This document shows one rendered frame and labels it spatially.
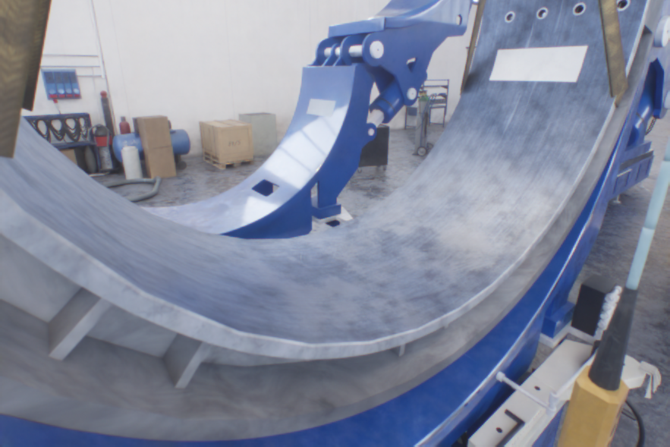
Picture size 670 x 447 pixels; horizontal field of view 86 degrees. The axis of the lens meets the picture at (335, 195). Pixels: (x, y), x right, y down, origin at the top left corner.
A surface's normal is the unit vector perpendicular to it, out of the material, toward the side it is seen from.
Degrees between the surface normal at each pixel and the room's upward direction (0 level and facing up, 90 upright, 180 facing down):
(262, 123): 90
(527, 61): 75
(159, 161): 90
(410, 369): 5
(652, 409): 0
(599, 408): 90
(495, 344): 18
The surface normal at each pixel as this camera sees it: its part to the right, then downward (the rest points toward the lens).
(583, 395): -0.79, 0.20
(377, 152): 0.31, 0.30
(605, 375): -0.60, 0.18
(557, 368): 0.00, -0.95
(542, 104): -0.73, -0.22
